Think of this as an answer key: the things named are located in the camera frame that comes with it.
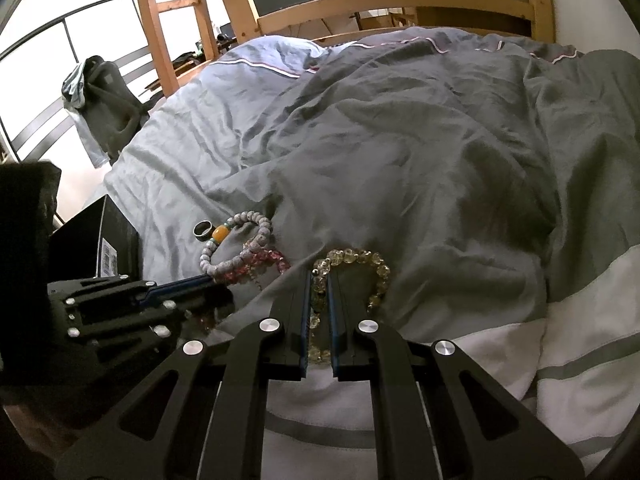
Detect wooden ladder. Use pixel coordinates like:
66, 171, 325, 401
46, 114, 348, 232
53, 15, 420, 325
132, 0, 223, 97

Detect black metal window railing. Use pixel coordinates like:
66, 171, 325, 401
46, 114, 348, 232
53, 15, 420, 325
0, 0, 153, 163

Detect pink bead bracelet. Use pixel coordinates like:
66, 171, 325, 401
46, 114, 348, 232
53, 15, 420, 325
220, 241, 291, 291

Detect grey hanging garment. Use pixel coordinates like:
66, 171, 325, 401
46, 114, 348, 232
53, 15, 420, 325
61, 55, 152, 169

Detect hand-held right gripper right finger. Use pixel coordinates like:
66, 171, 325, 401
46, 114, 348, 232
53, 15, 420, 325
329, 271, 584, 480

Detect light blue bed sheet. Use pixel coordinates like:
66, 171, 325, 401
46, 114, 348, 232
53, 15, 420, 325
106, 35, 332, 281

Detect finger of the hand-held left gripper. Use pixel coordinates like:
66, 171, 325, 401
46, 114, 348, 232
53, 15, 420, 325
64, 285, 236, 345
47, 274, 224, 307

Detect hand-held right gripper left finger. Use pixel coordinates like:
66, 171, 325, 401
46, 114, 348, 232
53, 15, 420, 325
55, 267, 307, 480

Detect white grey striped blanket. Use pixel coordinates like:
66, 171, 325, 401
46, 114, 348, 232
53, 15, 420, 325
215, 247, 640, 480

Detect grey duvet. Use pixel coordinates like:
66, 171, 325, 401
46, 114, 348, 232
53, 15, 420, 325
205, 26, 640, 333

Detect white bead bracelet orange bead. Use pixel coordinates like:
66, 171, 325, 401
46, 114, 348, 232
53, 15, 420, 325
199, 212, 274, 281

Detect black box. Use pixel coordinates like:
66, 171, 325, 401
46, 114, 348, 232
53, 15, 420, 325
49, 194, 141, 282

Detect yellow crystal bead bracelet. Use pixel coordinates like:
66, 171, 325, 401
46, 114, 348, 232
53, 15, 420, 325
306, 247, 391, 365

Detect wooden bed frame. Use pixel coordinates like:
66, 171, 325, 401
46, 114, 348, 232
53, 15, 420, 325
207, 0, 557, 47

